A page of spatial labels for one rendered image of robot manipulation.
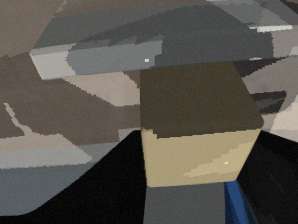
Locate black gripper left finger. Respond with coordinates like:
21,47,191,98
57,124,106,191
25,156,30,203
0,129,146,224

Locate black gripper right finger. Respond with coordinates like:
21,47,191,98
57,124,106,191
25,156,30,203
237,131,298,224

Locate olive-brown cube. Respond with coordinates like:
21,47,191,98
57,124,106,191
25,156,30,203
138,61,263,188

